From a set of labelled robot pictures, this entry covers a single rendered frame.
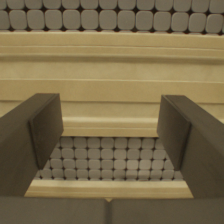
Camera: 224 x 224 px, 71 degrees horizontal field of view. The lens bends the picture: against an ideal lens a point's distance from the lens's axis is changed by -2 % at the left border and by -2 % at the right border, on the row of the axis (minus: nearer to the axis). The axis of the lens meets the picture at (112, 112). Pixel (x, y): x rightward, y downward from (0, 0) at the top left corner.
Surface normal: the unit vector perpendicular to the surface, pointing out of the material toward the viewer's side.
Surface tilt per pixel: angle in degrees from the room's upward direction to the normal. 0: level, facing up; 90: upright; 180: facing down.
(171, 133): 90
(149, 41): 0
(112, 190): 0
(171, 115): 90
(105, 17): 0
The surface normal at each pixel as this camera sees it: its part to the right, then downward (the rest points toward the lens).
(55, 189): 0.00, 0.39
